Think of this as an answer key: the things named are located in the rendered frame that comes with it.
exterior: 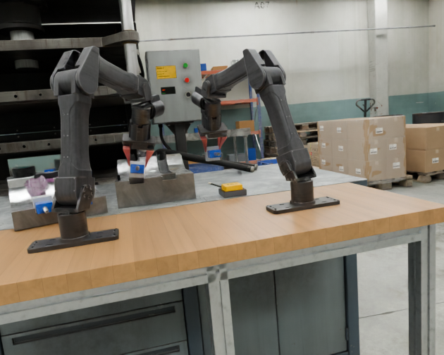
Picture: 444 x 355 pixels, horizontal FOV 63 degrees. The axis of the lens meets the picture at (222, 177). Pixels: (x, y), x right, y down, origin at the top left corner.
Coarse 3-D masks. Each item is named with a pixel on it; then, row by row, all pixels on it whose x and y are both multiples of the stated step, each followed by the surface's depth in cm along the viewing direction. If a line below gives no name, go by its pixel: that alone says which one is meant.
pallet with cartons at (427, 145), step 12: (408, 132) 500; (420, 132) 481; (432, 132) 476; (408, 144) 502; (420, 144) 483; (432, 144) 478; (408, 156) 506; (420, 156) 486; (432, 156) 482; (408, 168) 508; (420, 168) 488; (432, 168) 484; (420, 180) 491
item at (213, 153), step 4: (208, 148) 137; (212, 148) 137; (216, 148) 137; (208, 152) 135; (212, 152) 133; (216, 152) 130; (220, 152) 134; (208, 156) 136; (212, 156) 133; (216, 156) 134; (220, 156) 134; (208, 160) 137; (212, 160) 137; (216, 160) 138
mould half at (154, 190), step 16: (144, 160) 147; (176, 160) 148; (128, 176) 132; (144, 176) 124; (160, 176) 121; (176, 176) 122; (192, 176) 123; (128, 192) 118; (144, 192) 120; (160, 192) 121; (176, 192) 122; (192, 192) 124
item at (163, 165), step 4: (140, 152) 153; (144, 152) 153; (156, 152) 151; (160, 152) 156; (164, 152) 153; (132, 156) 152; (140, 156) 152; (144, 156) 153; (156, 156) 149; (160, 156) 156; (164, 156) 151; (132, 160) 152; (160, 160) 156; (164, 160) 148; (160, 164) 146; (164, 164) 146; (160, 168) 143; (164, 168) 143; (168, 168) 142; (160, 172) 135; (164, 172) 140; (168, 172) 137; (172, 172) 129
